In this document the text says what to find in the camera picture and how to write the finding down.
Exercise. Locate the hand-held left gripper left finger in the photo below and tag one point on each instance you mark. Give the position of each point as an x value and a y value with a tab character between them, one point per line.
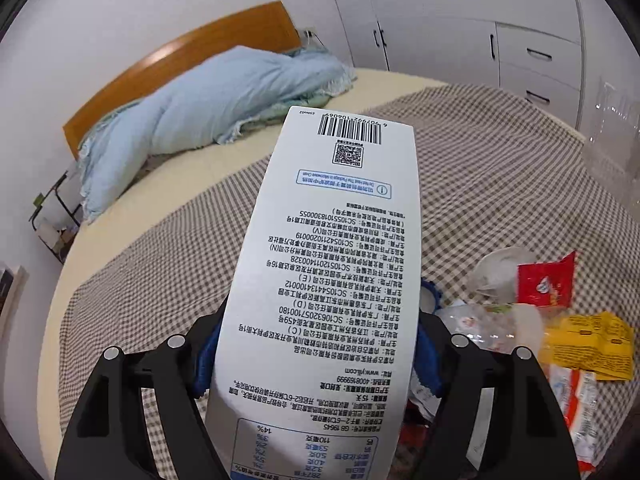
206	360

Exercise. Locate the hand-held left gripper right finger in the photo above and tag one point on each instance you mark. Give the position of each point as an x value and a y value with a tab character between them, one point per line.
429	360

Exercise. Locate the blue scalloped round lid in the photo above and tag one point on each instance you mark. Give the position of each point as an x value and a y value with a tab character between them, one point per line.
430	292

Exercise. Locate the clear printed plastic cup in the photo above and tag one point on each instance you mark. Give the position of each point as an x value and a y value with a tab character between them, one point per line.
492	327

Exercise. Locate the blue white milk carton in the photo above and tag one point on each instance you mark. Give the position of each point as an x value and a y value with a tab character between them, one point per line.
325	270

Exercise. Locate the small red snack packet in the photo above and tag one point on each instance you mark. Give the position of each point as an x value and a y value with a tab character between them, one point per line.
545	282

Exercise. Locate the yellow snack packet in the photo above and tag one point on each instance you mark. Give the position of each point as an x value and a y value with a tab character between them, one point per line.
592	347

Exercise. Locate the clear plastic packaging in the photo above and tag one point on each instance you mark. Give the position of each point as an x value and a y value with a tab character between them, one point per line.
612	125

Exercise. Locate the white orange snack packet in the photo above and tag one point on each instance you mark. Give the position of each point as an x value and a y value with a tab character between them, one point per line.
575	405

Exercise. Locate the white cylinder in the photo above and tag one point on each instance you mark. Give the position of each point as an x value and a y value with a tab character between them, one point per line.
48	232

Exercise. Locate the wooden bed with checkered cover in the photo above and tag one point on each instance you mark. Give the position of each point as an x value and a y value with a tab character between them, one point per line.
500	170

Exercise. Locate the beige window sill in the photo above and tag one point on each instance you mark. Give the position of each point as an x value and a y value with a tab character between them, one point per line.
12	285

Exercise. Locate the black metal bedside rack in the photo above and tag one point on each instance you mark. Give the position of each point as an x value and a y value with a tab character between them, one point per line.
60	205

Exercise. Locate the light blue duvet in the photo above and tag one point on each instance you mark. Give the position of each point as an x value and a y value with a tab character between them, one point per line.
210	100

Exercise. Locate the green ruffled quilt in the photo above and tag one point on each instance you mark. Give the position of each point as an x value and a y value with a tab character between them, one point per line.
320	57

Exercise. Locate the white wardrobe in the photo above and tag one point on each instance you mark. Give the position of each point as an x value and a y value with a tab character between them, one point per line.
475	25

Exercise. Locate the wall socket with charger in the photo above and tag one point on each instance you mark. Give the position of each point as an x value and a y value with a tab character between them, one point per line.
310	35

